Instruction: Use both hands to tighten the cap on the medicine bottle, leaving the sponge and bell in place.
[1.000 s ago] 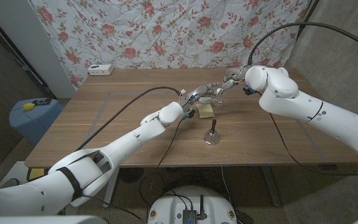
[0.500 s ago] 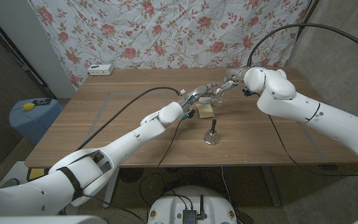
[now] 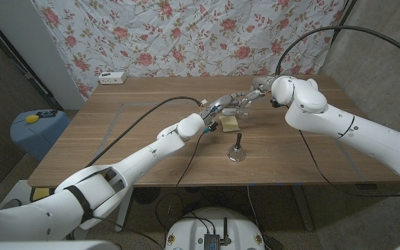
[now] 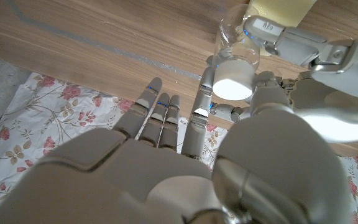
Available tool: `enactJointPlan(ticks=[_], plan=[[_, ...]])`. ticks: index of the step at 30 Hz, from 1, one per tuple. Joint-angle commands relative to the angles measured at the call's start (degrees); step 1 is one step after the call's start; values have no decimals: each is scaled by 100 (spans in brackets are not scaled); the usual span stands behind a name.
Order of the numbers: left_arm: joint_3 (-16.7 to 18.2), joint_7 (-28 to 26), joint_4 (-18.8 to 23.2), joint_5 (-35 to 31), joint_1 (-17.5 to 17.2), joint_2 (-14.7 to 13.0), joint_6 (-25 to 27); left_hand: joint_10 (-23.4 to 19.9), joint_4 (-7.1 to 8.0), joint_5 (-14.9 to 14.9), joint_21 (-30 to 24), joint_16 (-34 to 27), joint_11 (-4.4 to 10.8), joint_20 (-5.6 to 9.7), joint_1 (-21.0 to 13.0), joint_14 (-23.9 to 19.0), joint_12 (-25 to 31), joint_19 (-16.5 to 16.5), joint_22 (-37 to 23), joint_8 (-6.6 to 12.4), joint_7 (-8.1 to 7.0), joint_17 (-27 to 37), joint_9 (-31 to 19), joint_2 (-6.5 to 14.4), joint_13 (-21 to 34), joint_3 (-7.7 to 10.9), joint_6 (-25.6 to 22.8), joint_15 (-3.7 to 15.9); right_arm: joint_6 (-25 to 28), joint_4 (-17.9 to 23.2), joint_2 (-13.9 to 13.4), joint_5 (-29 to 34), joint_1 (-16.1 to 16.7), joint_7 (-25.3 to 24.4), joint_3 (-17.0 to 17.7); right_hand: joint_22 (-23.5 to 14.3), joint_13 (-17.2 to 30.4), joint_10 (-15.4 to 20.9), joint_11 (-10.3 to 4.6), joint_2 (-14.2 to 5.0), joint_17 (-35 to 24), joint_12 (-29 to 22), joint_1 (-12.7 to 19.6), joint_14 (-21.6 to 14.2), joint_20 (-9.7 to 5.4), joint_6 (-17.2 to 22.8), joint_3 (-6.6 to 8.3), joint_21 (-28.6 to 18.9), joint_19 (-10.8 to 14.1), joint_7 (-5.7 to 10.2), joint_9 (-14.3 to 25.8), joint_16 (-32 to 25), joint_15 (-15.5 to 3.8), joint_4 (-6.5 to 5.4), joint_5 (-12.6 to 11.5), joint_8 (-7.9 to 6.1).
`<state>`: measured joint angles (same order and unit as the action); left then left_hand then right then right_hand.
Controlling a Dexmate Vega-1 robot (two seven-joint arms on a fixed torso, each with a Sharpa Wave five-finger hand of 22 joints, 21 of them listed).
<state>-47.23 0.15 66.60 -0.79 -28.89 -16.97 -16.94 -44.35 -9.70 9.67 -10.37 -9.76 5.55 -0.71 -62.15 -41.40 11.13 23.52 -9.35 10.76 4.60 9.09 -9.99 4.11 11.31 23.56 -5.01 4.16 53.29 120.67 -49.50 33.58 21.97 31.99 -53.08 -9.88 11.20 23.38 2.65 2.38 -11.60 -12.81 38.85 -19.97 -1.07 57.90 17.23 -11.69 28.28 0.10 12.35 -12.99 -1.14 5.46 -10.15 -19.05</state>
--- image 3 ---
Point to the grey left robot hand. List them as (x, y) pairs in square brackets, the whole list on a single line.
[(221, 102)]

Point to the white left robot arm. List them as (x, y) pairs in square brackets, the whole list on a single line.
[(116, 172)]

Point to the black slanted frame bar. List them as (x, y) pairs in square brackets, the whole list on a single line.
[(30, 77)]

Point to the blue round stool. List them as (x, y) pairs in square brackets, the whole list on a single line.
[(37, 139)]

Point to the floral backdrop cloth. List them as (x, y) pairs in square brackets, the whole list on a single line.
[(186, 34)]

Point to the yellow black floor mat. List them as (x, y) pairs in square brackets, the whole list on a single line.
[(40, 193)]

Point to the white power strip box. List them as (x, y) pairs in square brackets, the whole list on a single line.
[(112, 78)]

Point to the round black floor object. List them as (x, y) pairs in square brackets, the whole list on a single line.
[(147, 195)]

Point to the yellow sponge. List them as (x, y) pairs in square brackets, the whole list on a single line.
[(230, 125)]

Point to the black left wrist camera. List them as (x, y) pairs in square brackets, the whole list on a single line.
[(211, 127)]

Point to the grey table leg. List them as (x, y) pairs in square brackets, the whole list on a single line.
[(304, 212)]

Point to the black flat device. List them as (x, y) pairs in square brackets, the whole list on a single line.
[(47, 114)]

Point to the small yellow object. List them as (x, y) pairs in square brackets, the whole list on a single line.
[(32, 119)]

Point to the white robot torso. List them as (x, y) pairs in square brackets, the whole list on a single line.
[(193, 229)]

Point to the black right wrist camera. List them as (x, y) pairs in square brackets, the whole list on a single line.
[(275, 103)]

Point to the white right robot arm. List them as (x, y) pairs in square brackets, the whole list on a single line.
[(342, 126)]

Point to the clear white-capped medicine bottle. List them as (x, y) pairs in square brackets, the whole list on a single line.
[(245, 112)]

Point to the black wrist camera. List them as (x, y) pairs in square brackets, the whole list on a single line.
[(275, 103), (211, 127)]

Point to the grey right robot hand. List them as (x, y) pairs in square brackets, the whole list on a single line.
[(260, 85)]

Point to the white table leg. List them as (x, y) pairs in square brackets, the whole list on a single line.
[(121, 222)]

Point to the black stand pole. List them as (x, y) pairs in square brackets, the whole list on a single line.
[(344, 15)]

